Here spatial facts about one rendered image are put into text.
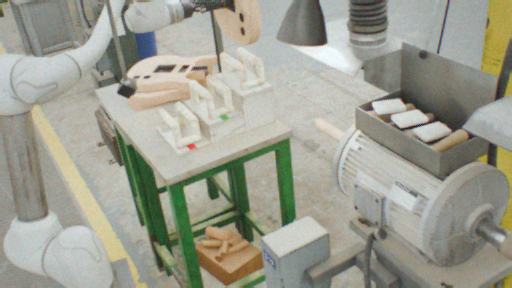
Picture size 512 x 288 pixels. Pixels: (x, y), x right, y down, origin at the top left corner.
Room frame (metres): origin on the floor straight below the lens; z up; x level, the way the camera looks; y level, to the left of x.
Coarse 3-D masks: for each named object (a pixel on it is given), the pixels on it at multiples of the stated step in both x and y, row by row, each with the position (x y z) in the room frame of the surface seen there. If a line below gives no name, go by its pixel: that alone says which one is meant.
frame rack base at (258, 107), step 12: (252, 72) 2.25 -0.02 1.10; (228, 84) 2.16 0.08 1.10; (264, 84) 2.11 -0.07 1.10; (240, 96) 2.04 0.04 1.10; (252, 96) 2.05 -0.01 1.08; (264, 96) 2.08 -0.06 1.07; (240, 108) 2.05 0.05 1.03; (252, 108) 2.05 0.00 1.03; (264, 108) 2.07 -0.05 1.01; (252, 120) 2.05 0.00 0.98; (264, 120) 2.07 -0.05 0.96
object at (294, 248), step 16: (304, 224) 1.16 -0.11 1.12; (272, 240) 1.12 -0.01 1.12; (288, 240) 1.11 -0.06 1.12; (304, 240) 1.10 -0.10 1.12; (320, 240) 1.11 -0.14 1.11; (272, 256) 1.08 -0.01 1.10; (288, 256) 1.06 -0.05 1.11; (304, 256) 1.08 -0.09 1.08; (320, 256) 1.11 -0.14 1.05; (272, 272) 1.09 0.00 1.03; (288, 272) 1.06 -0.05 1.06; (304, 272) 1.08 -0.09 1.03
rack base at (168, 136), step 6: (186, 120) 2.18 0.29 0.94; (180, 126) 2.13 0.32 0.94; (186, 126) 2.12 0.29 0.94; (162, 132) 2.09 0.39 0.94; (168, 132) 2.09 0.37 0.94; (186, 132) 2.07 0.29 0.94; (192, 132) 2.06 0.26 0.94; (168, 138) 2.04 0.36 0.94; (204, 138) 2.00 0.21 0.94; (174, 144) 1.98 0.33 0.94; (198, 144) 1.96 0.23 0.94; (204, 144) 1.95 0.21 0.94; (210, 144) 1.96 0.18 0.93; (174, 150) 1.94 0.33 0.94; (180, 150) 1.93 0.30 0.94; (186, 150) 1.92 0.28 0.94; (192, 150) 1.93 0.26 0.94
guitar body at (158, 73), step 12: (144, 60) 2.72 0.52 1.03; (156, 60) 2.70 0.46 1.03; (168, 60) 2.68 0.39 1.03; (180, 60) 2.66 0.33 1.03; (192, 60) 2.64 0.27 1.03; (204, 60) 2.65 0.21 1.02; (216, 60) 2.66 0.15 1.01; (132, 72) 2.58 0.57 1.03; (144, 72) 2.56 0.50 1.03; (156, 72) 2.60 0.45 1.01; (168, 72) 2.52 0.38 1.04; (180, 72) 2.53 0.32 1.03; (192, 72) 2.50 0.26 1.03; (204, 72) 2.50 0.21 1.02; (144, 84) 2.42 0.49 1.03; (156, 84) 2.42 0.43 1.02; (168, 84) 2.42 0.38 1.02; (180, 84) 2.39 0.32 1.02
